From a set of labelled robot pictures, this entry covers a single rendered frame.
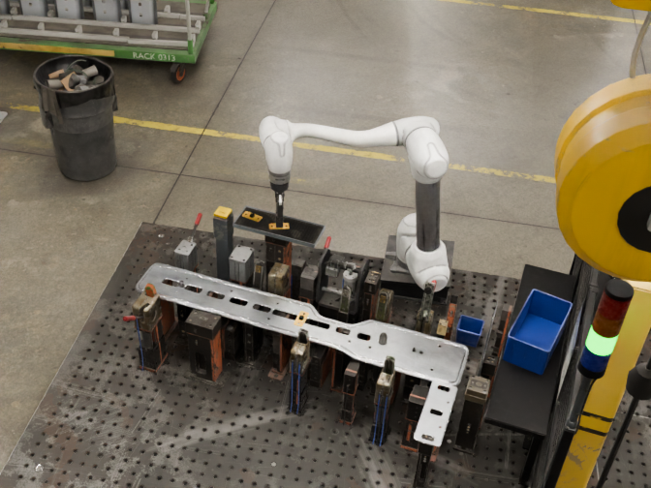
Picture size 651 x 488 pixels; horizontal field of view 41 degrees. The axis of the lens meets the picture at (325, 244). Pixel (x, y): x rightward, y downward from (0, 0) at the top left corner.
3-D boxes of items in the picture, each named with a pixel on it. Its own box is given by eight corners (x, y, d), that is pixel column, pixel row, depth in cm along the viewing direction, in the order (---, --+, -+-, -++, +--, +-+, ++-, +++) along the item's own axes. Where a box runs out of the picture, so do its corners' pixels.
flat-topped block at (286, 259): (264, 306, 392) (264, 230, 363) (271, 295, 398) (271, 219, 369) (285, 312, 390) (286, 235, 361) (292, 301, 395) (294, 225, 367)
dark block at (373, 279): (357, 352, 373) (364, 281, 346) (362, 342, 378) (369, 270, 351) (368, 355, 371) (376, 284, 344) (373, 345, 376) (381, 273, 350)
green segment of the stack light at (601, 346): (584, 351, 217) (590, 334, 213) (587, 333, 222) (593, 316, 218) (611, 358, 215) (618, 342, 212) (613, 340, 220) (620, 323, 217)
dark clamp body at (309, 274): (292, 343, 376) (293, 278, 351) (302, 322, 385) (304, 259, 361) (315, 350, 373) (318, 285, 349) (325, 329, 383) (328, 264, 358)
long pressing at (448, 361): (128, 294, 353) (128, 291, 352) (154, 260, 369) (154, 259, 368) (457, 389, 321) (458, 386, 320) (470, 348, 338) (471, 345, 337)
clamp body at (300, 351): (282, 411, 346) (283, 352, 324) (293, 389, 355) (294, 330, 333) (303, 417, 344) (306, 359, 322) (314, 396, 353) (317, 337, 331)
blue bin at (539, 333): (501, 359, 328) (507, 335, 320) (526, 311, 349) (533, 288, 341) (542, 376, 322) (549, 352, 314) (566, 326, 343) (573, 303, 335)
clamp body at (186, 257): (174, 313, 387) (169, 252, 363) (186, 296, 395) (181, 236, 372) (195, 319, 384) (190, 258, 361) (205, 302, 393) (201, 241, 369)
